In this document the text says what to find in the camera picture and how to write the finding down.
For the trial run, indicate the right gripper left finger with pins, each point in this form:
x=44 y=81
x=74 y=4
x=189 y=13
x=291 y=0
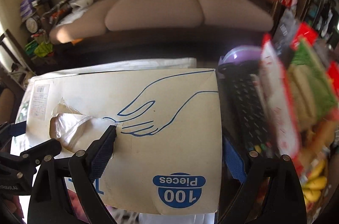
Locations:
x=50 y=201

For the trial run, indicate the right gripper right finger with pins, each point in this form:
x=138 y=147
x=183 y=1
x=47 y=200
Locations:
x=262 y=190

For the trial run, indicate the white glove box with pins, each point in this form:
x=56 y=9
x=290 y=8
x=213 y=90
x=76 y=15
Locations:
x=167 y=155

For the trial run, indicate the striped white tablecloth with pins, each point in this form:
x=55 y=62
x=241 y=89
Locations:
x=115 y=66

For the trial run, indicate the banana bunch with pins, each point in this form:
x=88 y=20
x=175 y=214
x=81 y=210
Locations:
x=314 y=187

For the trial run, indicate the white plastic bag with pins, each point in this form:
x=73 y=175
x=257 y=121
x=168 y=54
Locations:
x=75 y=131

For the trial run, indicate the black storage box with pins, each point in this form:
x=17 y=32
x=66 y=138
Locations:
x=185 y=218

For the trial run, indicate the green snack bag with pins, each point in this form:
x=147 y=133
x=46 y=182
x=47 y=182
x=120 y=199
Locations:
x=312 y=93

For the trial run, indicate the red white snack bag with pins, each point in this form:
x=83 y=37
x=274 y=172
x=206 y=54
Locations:
x=278 y=100

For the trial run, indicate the black remote control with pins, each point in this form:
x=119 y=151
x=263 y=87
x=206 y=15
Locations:
x=251 y=123

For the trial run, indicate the purple round lid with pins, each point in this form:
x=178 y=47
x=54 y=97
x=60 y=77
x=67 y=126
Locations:
x=241 y=54

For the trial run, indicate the round clock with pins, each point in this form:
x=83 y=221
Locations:
x=33 y=24

